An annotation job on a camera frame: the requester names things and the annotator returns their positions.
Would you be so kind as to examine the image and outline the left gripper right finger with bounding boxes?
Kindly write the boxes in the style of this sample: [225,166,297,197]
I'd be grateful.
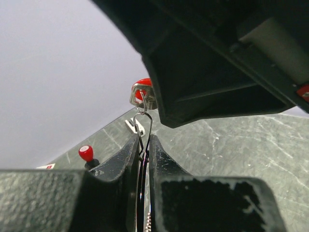
[149,135,286,232]

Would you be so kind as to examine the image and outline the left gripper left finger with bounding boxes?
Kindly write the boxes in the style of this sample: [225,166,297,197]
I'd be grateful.
[0,135,139,232]

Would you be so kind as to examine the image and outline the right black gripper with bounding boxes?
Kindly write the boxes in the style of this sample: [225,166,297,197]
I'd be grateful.
[95,0,309,128]

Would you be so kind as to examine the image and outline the large silver keyring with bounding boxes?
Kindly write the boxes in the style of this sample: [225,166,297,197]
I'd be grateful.
[132,89,154,232]

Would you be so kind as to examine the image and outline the red tagged key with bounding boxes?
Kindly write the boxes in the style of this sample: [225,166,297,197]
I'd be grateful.
[129,78,157,110]

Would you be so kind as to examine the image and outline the red black stamp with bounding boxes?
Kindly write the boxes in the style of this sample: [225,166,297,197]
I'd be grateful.
[78,145,100,171]

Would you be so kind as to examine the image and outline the white cardboard box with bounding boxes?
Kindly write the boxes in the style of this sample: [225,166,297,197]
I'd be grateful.
[36,163,55,170]

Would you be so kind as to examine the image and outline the white plastic clip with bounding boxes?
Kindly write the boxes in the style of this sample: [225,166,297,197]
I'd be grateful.
[125,118,145,137]

